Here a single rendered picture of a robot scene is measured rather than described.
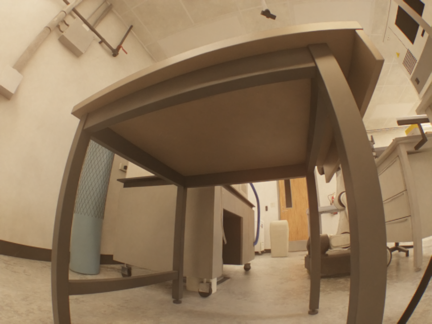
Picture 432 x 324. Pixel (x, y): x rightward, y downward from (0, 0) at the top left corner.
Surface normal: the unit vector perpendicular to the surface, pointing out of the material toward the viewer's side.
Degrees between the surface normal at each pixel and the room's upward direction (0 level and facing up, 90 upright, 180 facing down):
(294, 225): 90
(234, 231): 90
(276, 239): 93
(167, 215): 90
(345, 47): 180
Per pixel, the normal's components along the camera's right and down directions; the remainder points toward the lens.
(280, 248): -0.36, -0.31
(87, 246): 0.69, -0.26
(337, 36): -0.03, 0.92
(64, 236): 0.93, -0.11
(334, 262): -0.56, -0.32
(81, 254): 0.45, -0.32
